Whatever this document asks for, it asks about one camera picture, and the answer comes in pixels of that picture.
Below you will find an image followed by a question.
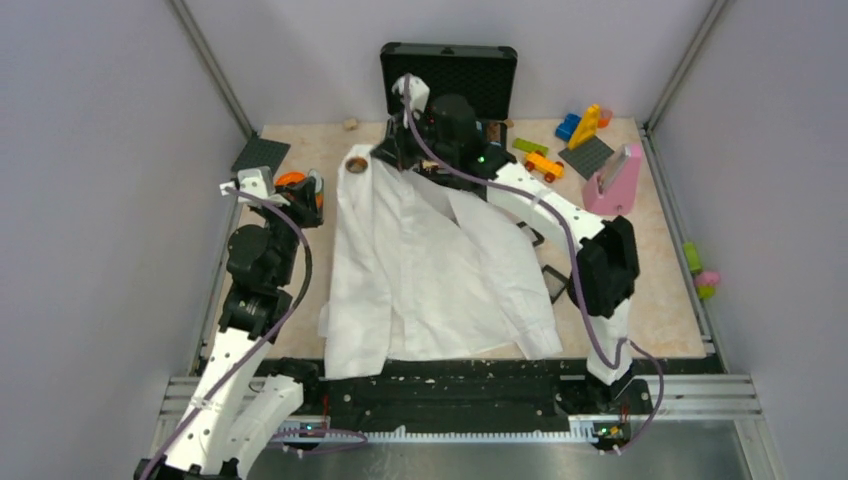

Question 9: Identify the yellow toy car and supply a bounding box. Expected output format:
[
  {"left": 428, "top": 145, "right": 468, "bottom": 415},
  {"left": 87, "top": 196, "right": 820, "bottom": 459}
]
[{"left": 524, "top": 151, "right": 565, "bottom": 183}]

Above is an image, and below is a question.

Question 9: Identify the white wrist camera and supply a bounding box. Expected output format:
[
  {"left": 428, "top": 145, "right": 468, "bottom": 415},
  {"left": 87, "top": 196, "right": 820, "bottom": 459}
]
[
  {"left": 219, "top": 166, "right": 275, "bottom": 200},
  {"left": 390, "top": 74, "right": 430, "bottom": 110}
]

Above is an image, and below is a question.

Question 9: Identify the dark grey baseplate left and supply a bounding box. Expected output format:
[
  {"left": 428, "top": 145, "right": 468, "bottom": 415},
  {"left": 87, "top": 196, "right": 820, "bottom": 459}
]
[{"left": 231, "top": 134, "right": 291, "bottom": 173}]

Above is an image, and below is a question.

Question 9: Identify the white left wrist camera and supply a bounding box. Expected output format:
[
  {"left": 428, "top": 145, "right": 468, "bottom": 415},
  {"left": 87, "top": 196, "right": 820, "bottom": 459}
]
[{"left": 219, "top": 166, "right": 275, "bottom": 200}]

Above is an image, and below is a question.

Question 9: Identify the blue toy brick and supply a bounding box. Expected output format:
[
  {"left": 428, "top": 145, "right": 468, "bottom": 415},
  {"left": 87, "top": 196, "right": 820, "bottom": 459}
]
[{"left": 555, "top": 113, "right": 582, "bottom": 143}]

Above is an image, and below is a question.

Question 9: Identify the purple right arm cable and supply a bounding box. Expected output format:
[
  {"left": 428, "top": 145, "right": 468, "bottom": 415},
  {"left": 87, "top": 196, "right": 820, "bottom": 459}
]
[{"left": 401, "top": 74, "right": 666, "bottom": 453}]

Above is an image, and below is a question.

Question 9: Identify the black poker chip case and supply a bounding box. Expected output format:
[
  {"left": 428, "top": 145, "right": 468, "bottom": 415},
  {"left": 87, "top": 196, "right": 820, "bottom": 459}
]
[{"left": 379, "top": 42, "right": 518, "bottom": 144}]

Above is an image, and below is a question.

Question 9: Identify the dark grey baseplate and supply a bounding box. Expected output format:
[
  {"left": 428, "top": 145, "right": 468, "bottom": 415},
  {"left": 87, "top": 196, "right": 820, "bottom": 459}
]
[
  {"left": 231, "top": 134, "right": 291, "bottom": 173},
  {"left": 558, "top": 136, "right": 614, "bottom": 180}
]

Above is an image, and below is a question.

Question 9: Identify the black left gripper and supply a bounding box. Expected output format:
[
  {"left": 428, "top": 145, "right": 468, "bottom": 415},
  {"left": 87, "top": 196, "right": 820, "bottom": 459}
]
[{"left": 258, "top": 176, "right": 325, "bottom": 285}]

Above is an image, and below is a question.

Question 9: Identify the yellow triangular toy block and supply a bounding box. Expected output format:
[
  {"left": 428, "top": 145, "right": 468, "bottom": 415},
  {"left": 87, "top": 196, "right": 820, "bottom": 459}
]
[{"left": 567, "top": 104, "right": 601, "bottom": 150}]

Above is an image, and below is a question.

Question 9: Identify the lime green flat brick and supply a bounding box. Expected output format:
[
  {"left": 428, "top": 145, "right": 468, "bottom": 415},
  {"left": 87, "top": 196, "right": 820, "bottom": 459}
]
[{"left": 512, "top": 137, "right": 549, "bottom": 157}]

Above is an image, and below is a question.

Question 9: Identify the white shirt garment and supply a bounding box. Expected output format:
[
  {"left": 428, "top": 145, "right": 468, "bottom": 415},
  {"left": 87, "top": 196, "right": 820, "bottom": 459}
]
[{"left": 321, "top": 144, "right": 563, "bottom": 380}]

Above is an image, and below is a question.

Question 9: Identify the green pink toy outside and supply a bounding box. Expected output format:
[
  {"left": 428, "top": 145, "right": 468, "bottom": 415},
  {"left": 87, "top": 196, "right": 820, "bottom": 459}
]
[{"left": 682, "top": 242, "right": 721, "bottom": 300}]

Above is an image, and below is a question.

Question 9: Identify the brown ring brooch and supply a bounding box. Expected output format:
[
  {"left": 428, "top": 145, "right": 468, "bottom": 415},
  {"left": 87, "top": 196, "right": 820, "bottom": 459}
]
[{"left": 345, "top": 156, "right": 369, "bottom": 174}]

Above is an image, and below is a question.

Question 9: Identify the orange curved toy block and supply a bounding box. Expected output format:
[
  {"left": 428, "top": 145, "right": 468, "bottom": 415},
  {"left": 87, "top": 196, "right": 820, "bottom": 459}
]
[{"left": 275, "top": 169, "right": 324, "bottom": 210}]

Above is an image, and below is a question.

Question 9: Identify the pink phone stand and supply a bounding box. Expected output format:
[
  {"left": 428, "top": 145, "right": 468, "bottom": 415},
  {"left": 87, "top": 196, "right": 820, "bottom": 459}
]
[{"left": 582, "top": 143, "right": 644, "bottom": 216}]

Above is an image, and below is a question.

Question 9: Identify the orange small toy piece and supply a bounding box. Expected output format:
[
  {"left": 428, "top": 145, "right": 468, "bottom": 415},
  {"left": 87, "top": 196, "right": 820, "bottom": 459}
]
[{"left": 597, "top": 108, "right": 614, "bottom": 129}]

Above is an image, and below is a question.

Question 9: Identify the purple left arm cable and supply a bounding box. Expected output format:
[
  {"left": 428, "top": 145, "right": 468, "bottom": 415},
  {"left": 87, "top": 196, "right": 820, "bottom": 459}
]
[{"left": 139, "top": 186, "right": 369, "bottom": 480}]

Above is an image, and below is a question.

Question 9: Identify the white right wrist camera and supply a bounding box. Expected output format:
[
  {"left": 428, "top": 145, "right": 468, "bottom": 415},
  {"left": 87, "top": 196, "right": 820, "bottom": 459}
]
[{"left": 390, "top": 74, "right": 430, "bottom": 110}]

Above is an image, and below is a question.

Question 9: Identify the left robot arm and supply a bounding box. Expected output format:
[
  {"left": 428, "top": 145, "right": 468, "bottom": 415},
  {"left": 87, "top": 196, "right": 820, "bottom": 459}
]
[{"left": 133, "top": 167, "right": 324, "bottom": 479}]

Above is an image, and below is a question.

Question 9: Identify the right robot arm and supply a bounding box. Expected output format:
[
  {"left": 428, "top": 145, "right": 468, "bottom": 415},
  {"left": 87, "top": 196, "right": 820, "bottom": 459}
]
[{"left": 371, "top": 90, "right": 640, "bottom": 412}]

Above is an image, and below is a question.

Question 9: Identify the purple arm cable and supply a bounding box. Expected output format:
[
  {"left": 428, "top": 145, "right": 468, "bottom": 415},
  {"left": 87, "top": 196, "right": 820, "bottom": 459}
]
[
  {"left": 139, "top": 186, "right": 369, "bottom": 480},
  {"left": 401, "top": 74, "right": 666, "bottom": 453}
]

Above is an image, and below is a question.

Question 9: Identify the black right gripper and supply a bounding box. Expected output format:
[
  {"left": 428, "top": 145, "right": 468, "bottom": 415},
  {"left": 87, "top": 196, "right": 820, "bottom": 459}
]
[{"left": 371, "top": 108, "right": 457, "bottom": 174}]

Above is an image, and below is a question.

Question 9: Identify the black square frame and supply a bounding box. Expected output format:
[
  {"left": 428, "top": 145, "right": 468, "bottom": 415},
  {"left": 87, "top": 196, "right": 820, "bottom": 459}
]
[
  {"left": 541, "top": 264, "right": 569, "bottom": 304},
  {"left": 516, "top": 222, "right": 545, "bottom": 248}
]

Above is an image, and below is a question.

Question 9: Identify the dark grey baseplate right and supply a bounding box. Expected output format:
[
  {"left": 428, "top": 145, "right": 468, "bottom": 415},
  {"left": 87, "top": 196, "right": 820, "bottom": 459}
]
[{"left": 558, "top": 136, "right": 614, "bottom": 180}]

